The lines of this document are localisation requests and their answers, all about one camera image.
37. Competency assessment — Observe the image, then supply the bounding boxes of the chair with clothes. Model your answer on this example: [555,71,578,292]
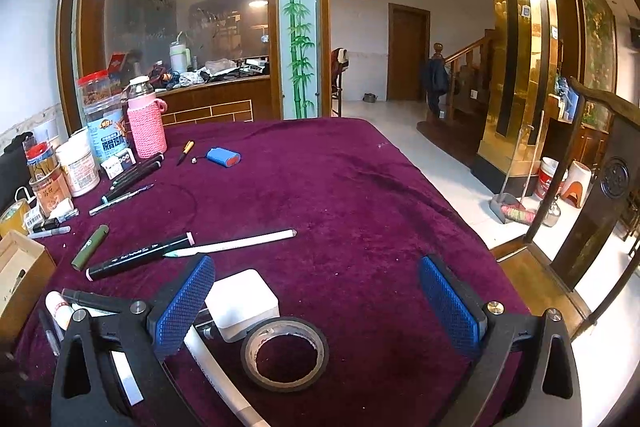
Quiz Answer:
[330,48,351,118]

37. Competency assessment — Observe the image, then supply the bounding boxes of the white charger block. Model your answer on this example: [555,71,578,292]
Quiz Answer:
[205,269,280,343]

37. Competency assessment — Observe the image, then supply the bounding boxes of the dark wooden chair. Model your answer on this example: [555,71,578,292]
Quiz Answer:
[492,77,640,343]

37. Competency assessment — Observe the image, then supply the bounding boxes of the white orange ceramic pot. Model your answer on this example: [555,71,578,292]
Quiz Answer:
[560,160,592,208]

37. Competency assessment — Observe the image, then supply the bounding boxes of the red lid snack jar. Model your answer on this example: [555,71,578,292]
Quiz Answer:
[76,70,123,112]

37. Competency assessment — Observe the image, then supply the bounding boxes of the white pen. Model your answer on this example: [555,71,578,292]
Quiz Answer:
[162,228,297,259]

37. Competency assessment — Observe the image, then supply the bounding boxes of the black marker red end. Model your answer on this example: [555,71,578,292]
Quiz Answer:
[61,288,133,314]

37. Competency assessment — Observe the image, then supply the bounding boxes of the black tape roll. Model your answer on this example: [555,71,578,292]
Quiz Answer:
[240,317,330,393]

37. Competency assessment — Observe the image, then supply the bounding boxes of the white plastic tube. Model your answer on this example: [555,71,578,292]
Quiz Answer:
[182,327,271,427]

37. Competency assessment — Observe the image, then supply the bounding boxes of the wooden counter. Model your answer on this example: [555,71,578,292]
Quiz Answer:
[150,74,273,125]

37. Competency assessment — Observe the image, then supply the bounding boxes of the black marker pink ends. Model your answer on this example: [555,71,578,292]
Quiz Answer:
[85,232,196,281]

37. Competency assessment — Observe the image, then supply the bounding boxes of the silver grey pen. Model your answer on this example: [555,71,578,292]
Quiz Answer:
[27,225,71,240]

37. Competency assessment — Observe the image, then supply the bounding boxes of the small white carton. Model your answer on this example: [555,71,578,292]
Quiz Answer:
[100,148,137,180]

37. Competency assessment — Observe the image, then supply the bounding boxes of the large wall painting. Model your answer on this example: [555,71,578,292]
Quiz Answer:
[570,0,618,128]

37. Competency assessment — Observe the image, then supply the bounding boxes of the person in doorway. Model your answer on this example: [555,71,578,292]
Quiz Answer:
[421,57,450,112]

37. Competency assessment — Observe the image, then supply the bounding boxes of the blue pen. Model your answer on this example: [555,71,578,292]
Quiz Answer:
[89,184,155,215]

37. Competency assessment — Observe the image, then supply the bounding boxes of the white plastic bottle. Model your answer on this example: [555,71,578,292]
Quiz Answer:
[55,134,101,198]

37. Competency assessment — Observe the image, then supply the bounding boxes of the white thermos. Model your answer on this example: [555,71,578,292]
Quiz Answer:
[169,39,192,74]

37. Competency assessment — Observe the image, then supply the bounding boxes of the cardboard box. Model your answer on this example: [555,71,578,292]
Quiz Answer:
[0,229,57,348]

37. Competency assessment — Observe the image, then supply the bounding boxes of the bamboo painted panel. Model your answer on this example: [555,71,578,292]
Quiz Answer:
[276,0,321,120]

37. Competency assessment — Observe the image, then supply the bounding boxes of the white glue bottle orange cap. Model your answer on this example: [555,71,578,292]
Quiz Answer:
[45,291,76,332]

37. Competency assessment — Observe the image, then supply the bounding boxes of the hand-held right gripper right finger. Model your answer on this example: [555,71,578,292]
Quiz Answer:
[419,255,583,427]

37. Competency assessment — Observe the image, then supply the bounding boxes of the wooden door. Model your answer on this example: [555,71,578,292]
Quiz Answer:
[387,3,432,102]

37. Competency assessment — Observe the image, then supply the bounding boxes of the wooden stair railing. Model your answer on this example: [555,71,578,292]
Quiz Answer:
[442,29,496,122]

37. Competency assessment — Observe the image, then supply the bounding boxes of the olive green lighter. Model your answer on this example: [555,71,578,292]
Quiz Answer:
[71,224,110,270]

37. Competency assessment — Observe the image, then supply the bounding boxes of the pink knitted bottle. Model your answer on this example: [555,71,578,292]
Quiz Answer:
[123,76,168,159]

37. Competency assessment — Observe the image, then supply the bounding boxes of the red lid stick jar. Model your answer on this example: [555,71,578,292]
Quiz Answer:
[25,142,55,180]

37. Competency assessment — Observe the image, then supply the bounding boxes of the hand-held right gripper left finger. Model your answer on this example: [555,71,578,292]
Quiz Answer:
[50,254,217,427]

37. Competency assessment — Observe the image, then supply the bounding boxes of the small white barcode box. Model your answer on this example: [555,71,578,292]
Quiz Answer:
[22,207,46,230]

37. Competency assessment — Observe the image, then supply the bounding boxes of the blue lighter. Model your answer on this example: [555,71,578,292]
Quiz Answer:
[206,147,242,168]

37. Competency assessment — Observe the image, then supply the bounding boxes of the broom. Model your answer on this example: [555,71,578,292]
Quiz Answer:
[500,109,546,225]

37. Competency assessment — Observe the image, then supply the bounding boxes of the blue white canister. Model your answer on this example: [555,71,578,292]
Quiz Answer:
[84,104,132,158]

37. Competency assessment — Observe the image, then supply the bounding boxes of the red white bucket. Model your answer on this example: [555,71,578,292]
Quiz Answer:
[534,157,570,202]

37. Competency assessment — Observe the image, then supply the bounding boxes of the gold pillar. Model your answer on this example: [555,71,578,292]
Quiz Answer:
[472,0,561,195]

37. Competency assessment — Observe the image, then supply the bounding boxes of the black bag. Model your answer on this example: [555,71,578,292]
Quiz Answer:
[0,132,36,212]

